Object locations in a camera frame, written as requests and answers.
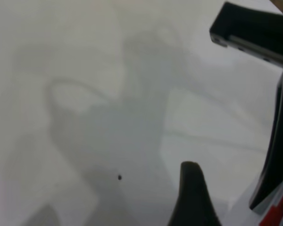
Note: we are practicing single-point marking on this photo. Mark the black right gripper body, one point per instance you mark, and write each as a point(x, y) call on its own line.
point(254, 26)

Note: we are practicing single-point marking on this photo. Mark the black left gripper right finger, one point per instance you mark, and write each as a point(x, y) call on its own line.
point(281, 141)

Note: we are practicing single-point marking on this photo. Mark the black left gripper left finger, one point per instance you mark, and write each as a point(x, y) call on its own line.
point(193, 202)

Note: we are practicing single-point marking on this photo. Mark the clear zip bag red zipper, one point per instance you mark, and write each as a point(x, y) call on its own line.
point(214, 122)

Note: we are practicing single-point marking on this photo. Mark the red zipper slider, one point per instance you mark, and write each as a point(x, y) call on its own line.
point(274, 214)

